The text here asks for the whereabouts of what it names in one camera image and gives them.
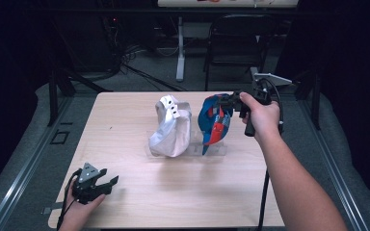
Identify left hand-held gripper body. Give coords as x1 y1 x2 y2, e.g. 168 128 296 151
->
71 162 114 206

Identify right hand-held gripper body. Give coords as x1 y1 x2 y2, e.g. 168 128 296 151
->
233 72 294 138

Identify blue and orange cap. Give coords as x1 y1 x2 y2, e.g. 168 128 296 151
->
197 92 236 156

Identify white cap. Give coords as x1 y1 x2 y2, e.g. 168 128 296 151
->
147 93 194 159

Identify person's left hand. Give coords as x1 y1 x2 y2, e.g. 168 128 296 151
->
57 179 107 231

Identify person's right hand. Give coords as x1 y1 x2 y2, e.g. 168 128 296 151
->
238 91 281 142

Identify black metal stand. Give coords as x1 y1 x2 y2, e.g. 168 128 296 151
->
278 66 323 131
46 63 114 128

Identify black folding chair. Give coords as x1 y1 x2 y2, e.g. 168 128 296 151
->
203 13 277 92

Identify white desk leg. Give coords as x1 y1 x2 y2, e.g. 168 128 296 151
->
175 15 187 83

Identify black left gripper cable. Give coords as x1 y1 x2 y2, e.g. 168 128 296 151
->
55 168 83 231

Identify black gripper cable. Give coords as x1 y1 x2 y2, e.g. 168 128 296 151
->
55 168 83 231
256 77 285 231

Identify aluminium floor rail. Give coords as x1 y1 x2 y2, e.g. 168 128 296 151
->
296 95 370 231
0 95 75 231

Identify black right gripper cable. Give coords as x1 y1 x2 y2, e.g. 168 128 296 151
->
256 77 285 231

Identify bundle of floor cables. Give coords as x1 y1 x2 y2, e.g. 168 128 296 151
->
101 15 188 92

